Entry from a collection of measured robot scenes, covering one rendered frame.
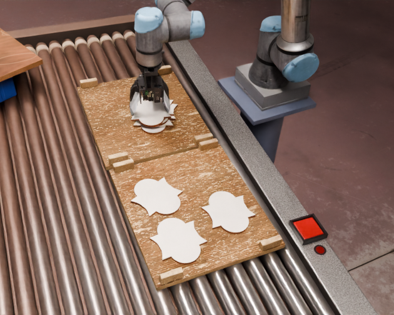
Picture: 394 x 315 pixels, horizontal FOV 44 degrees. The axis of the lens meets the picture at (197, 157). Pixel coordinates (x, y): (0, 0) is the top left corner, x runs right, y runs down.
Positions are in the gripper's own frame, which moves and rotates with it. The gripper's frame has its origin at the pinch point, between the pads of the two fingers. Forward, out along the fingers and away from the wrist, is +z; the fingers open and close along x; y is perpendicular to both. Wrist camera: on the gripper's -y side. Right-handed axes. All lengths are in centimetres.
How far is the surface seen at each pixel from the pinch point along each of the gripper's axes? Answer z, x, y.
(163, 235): 2.2, -2.1, 47.9
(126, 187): 3.0, -9.9, 29.4
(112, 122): 3.1, -12.2, 0.7
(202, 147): 1.3, 13.9, 17.6
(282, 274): 5, 26, 62
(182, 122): 3.1, 10.0, 3.2
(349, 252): 97, 95, 1
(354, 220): 97, 106, -18
